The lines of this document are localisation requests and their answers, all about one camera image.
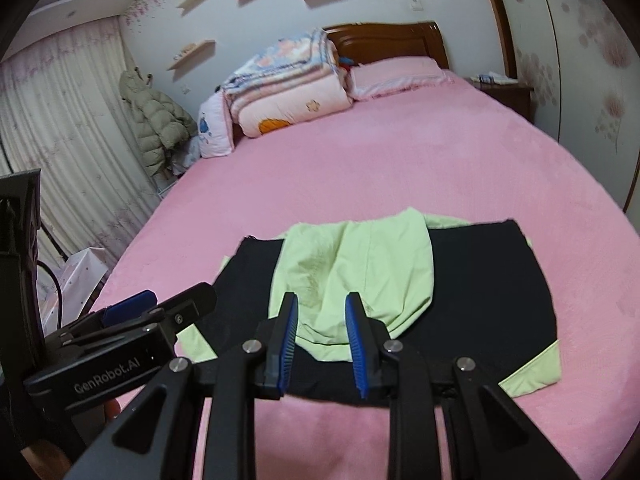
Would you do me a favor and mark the green and black hooded jacket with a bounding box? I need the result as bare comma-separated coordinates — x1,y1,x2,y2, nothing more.
177,206,563,403

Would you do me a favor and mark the floral wardrobe with wooden frame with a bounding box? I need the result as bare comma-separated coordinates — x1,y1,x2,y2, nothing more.
475,0,640,211

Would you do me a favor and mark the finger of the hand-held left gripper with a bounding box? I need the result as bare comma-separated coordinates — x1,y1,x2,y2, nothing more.
142,282,218,335
101,289,157,327

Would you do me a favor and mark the black stand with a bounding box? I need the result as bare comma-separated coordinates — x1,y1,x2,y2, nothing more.
0,170,48,361

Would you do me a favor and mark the pink bed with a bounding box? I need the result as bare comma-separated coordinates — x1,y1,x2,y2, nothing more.
87,57,640,480

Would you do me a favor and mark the white dotted plastic bag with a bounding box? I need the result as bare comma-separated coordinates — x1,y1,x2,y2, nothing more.
42,247,112,332

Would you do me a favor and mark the beige puffer coat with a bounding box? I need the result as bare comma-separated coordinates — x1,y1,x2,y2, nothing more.
119,69,197,178

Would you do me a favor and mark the white floral curtain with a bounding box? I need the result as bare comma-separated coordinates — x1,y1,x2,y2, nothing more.
0,17,167,272

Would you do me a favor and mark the brown wooden headboard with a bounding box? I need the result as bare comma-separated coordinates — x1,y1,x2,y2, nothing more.
322,21,451,72

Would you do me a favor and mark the white printed pillow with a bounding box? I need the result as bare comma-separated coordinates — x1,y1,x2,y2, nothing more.
197,94,236,159

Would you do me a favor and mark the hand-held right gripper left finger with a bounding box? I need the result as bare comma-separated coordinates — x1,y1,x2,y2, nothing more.
77,291,301,480

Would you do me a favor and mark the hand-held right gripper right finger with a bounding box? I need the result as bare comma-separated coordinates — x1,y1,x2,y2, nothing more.
345,291,581,480

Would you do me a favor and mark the white curtain box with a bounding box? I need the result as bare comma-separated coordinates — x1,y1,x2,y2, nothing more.
0,0,147,63

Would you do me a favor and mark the brown wooden nightstand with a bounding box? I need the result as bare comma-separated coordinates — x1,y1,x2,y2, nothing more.
465,76,535,122

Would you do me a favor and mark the black cable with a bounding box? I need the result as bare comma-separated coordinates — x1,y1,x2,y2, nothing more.
37,220,67,332

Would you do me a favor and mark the folded pink printed quilt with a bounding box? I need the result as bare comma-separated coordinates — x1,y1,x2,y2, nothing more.
222,30,354,138

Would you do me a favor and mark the pink pillow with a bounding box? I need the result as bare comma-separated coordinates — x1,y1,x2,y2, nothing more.
347,56,457,102

